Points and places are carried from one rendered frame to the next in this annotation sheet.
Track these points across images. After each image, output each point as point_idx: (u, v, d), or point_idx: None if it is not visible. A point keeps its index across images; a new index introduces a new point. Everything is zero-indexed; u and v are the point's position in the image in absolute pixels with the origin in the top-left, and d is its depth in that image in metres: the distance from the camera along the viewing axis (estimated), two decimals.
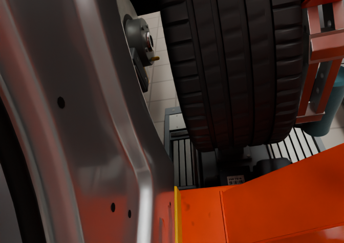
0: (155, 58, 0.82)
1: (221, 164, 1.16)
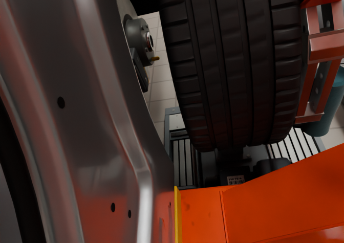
0: (155, 58, 0.82)
1: (220, 164, 1.16)
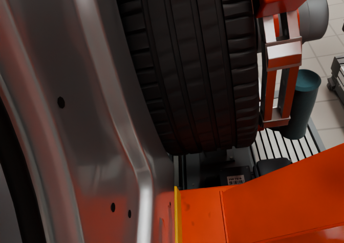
0: None
1: (205, 166, 1.17)
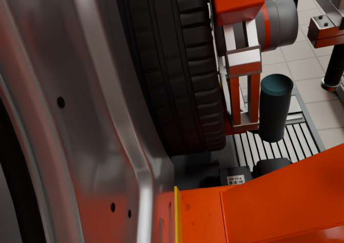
0: None
1: (189, 168, 1.18)
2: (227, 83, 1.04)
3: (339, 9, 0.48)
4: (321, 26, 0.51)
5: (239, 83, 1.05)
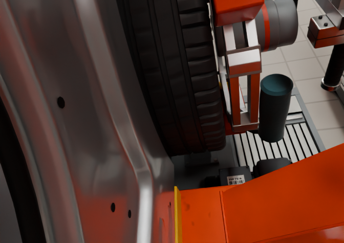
0: None
1: (189, 168, 1.18)
2: (227, 83, 1.04)
3: (339, 9, 0.48)
4: (321, 26, 0.51)
5: (239, 83, 1.05)
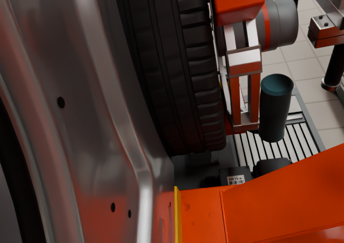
0: None
1: (189, 168, 1.18)
2: (227, 83, 1.04)
3: (339, 9, 0.48)
4: (322, 26, 0.51)
5: (239, 83, 1.05)
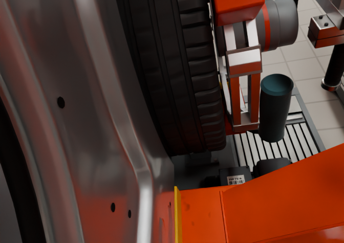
0: None
1: (189, 168, 1.18)
2: (227, 83, 1.04)
3: (339, 9, 0.48)
4: (322, 26, 0.51)
5: (239, 83, 1.05)
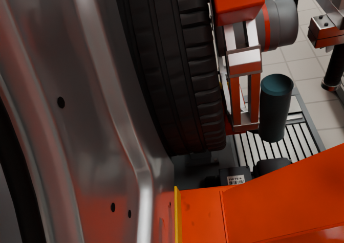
0: None
1: (189, 168, 1.18)
2: (227, 83, 1.04)
3: (339, 9, 0.48)
4: (322, 26, 0.51)
5: (239, 83, 1.05)
